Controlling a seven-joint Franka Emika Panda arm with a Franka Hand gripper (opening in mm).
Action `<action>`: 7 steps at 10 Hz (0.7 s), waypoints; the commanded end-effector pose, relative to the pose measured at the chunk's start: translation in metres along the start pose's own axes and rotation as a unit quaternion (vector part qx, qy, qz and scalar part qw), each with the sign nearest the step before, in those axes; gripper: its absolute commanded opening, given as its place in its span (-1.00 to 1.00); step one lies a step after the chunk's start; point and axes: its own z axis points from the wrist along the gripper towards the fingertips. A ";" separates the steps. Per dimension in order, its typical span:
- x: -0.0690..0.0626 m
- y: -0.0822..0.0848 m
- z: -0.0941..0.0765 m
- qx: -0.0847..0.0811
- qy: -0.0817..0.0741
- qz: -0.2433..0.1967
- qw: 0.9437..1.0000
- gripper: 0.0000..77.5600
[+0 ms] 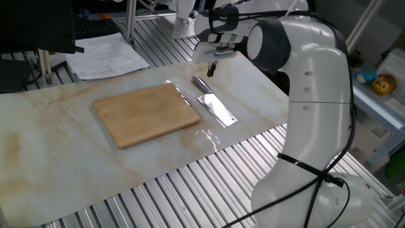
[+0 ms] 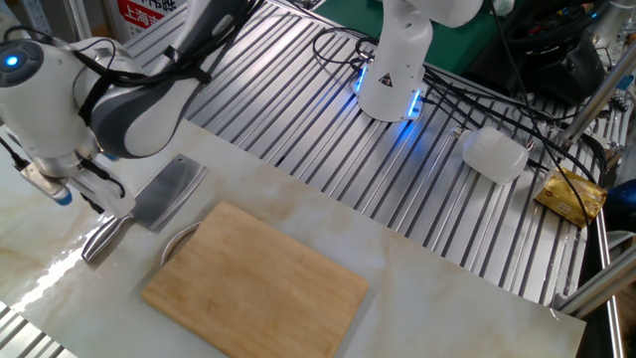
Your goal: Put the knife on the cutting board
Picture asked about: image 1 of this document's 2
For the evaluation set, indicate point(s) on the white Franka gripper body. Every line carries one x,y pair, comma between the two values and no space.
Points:
202,54

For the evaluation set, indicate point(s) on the slanted aluminium profile post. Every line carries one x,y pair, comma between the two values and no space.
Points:
364,25

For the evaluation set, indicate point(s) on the grey metal shelf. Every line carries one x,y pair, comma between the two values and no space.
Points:
379,111

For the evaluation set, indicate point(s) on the marble pattern table mat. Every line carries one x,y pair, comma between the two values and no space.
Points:
63,142

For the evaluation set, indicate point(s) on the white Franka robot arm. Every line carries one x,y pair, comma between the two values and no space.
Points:
316,95

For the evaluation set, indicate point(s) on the short aluminium profile post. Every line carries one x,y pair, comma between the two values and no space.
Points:
45,66

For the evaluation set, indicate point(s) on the aluminium frame post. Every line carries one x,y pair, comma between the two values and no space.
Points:
130,22

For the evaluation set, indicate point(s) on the green box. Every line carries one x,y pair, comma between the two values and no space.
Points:
395,166

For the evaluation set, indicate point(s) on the wooden cutting board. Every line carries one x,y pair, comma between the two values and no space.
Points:
142,114

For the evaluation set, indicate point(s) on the black keyboard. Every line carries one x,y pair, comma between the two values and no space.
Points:
95,28

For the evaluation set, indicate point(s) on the black monitor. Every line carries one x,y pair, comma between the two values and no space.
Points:
34,25

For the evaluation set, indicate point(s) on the printed paper sheets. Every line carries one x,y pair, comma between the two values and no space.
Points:
106,57

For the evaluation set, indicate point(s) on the orange small object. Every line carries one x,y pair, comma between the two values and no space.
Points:
104,16

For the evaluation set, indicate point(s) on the blue toy figure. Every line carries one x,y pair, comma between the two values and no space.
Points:
367,77

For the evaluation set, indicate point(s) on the yellow toy figure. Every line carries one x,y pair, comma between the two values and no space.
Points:
384,85

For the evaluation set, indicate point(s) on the black box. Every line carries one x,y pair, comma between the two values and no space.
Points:
12,76

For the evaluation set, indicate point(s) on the silver gripper-mounted camera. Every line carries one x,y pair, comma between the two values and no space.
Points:
224,50

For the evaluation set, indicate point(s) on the white stand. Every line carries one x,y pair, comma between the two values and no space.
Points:
183,27

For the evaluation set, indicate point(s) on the steel cleaver knife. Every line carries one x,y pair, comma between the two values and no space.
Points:
216,109

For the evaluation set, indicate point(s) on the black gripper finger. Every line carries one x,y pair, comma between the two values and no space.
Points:
215,66
209,71

